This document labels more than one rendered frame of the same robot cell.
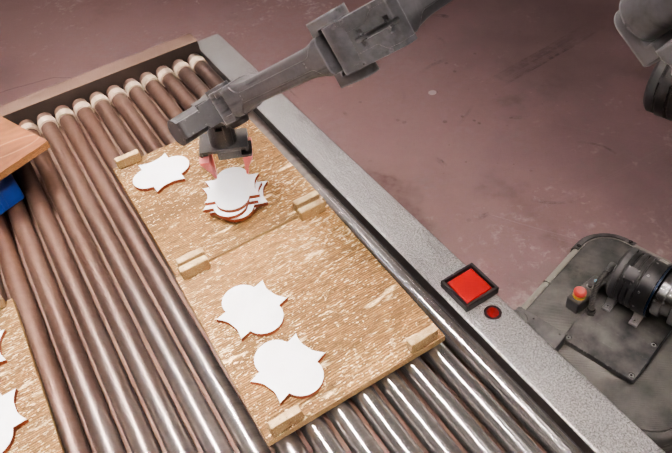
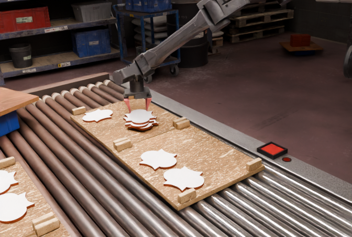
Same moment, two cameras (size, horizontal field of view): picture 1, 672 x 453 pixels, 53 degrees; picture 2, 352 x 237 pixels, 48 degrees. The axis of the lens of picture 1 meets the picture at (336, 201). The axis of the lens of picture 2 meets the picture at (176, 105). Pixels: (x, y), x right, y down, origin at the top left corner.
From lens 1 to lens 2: 57 cm
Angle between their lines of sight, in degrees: 22
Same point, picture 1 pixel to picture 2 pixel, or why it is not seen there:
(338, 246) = (199, 137)
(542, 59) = (273, 121)
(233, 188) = (140, 115)
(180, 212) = (110, 128)
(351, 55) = (219, 12)
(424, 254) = (245, 141)
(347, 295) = (209, 153)
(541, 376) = (319, 180)
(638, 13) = not seen: outside the picture
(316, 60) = (200, 20)
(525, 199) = not seen: hidden behind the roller
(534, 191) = not seen: hidden behind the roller
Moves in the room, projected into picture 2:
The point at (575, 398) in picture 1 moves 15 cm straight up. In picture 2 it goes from (339, 187) to (345, 143)
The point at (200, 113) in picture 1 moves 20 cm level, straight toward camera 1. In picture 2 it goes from (131, 67) to (146, 82)
